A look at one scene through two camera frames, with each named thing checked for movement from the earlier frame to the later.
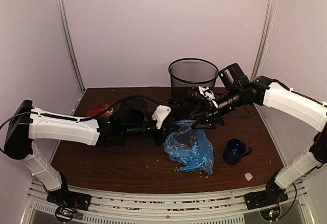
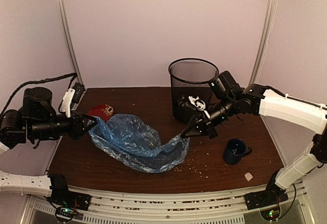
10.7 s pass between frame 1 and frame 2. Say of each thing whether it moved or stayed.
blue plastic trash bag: moved
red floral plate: stayed
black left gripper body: moved
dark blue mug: stayed
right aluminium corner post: stayed
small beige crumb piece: stayed
